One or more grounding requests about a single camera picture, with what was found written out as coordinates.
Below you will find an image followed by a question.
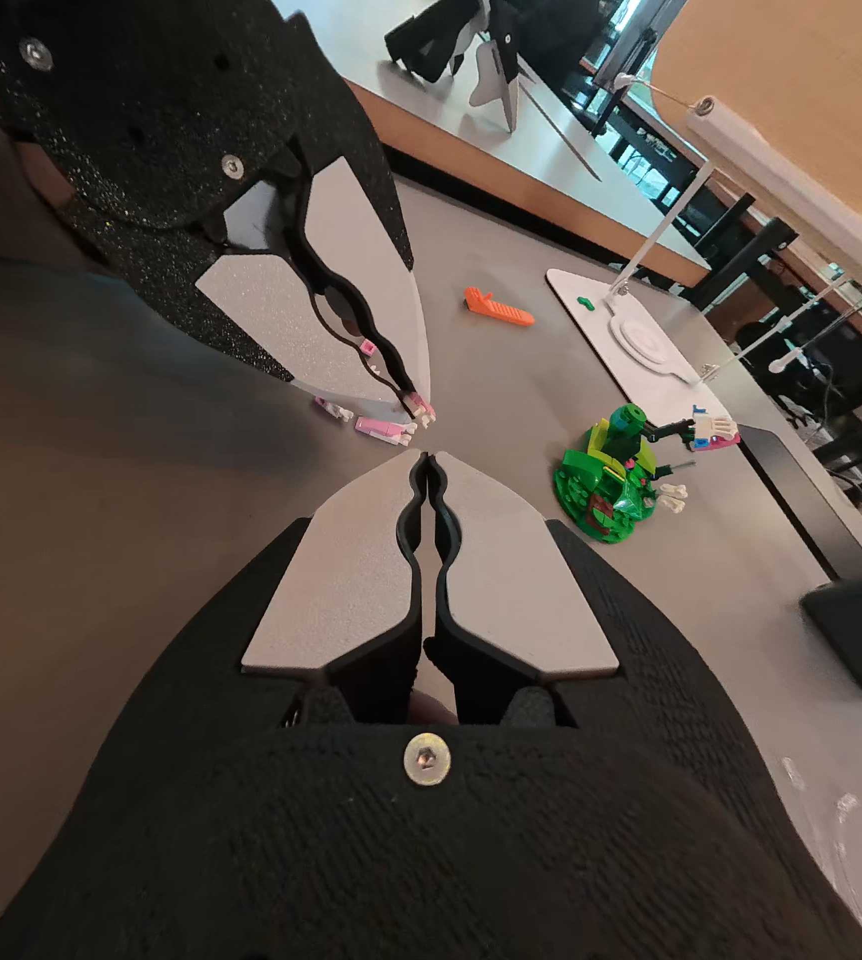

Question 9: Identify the light wood background table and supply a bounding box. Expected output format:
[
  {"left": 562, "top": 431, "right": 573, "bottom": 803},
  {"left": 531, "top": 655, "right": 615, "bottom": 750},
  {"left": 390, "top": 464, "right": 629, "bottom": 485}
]
[{"left": 273, "top": 0, "right": 713, "bottom": 290}]

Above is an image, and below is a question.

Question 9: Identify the lego flower model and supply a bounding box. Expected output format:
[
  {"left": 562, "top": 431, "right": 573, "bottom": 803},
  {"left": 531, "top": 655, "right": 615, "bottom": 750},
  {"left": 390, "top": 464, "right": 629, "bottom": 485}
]
[{"left": 553, "top": 403, "right": 741, "bottom": 545}]

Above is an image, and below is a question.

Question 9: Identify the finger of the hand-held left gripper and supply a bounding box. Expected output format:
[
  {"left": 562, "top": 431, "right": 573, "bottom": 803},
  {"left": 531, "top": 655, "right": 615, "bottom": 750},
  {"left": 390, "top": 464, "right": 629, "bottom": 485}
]
[
  {"left": 197, "top": 251, "right": 413, "bottom": 412},
  {"left": 298, "top": 152, "right": 433, "bottom": 412}
]

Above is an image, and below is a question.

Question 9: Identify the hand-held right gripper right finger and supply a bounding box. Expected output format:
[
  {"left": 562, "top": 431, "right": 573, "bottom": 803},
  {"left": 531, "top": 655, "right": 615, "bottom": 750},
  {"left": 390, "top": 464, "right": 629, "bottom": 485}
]
[{"left": 423, "top": 448, "right": 621, "bottom": 726}]

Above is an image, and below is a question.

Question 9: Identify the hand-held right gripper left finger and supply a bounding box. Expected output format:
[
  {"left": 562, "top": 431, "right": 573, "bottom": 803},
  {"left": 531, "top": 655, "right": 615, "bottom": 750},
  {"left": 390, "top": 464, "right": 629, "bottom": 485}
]
[{"left": 241, "top": 450, "right": 432, "bottom": 725}]

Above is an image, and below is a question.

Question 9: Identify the white desk stand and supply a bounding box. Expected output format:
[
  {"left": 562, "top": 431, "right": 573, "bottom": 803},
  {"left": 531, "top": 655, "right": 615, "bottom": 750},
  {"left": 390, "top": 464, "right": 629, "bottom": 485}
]
[{"left": 545, "top": 71, "right": 862, "bottom": 421}]

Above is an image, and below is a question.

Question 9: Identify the black and white tabletop object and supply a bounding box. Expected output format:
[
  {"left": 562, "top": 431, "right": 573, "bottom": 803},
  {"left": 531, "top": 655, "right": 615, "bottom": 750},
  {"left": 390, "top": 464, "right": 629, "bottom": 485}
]
[{"left": 384, "top": 0, "right": 537, "bottom": 132}]

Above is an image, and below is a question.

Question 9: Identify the long wooden background table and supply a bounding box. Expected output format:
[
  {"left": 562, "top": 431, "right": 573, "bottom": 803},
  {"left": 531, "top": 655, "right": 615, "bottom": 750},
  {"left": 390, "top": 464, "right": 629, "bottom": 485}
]
[{"left": 708, "top": 176, "right": 862, "bottom": 380}]

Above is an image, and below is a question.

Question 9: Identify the orange brick separator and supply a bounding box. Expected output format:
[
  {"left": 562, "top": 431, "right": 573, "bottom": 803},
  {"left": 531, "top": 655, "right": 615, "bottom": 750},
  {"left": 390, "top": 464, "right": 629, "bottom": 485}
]
[{"left": 463, "top": 287, "right": 537, "bottom": 328}]

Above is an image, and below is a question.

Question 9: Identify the tan board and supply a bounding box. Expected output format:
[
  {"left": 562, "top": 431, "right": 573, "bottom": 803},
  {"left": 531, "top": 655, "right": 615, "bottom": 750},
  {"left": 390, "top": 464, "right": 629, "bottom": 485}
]
[{"left": 648, "top": 0, "right": 862, "bottom": 249}]

